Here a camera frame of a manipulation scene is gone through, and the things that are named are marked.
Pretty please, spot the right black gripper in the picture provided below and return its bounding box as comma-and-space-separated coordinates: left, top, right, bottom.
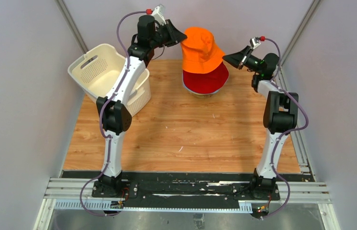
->
222, 46, 262, 74

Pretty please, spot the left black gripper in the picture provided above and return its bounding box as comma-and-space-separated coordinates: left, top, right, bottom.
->
149, 20, 187, 49

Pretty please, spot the orange bucket hat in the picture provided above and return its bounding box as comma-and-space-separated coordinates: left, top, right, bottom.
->
180, 27, 224, 74

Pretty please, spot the red bucket hat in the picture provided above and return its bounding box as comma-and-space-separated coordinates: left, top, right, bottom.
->
182, 62, 229, 93

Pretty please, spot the wooden hat stand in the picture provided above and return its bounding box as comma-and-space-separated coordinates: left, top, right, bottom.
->
194, 94, 214, 99

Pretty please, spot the purple bucket hat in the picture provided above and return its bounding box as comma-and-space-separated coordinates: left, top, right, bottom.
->
185, 88, 220, 97

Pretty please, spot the white plastic basket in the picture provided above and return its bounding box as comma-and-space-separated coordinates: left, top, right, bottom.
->
68, 44, 151, 115

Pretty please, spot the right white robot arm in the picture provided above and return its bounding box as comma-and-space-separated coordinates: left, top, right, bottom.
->
223, 46, 299, 200

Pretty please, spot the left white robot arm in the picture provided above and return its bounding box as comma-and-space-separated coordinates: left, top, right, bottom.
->
96, 11, 187, 198

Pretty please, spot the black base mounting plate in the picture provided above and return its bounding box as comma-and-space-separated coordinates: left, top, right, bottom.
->
61, 171, 280, 210

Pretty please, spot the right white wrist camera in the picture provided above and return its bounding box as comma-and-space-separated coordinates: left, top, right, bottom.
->
250, 37, 261, 50

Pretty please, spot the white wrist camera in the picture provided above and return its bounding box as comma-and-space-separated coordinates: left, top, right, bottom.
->
250, 37, 261, 50
151, 4, 167, 25

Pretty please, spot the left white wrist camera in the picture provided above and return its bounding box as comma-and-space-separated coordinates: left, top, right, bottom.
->
151, 4, 167, 25

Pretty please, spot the aluminium frame rail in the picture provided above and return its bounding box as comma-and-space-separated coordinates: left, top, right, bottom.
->
35, 178, 340, 230

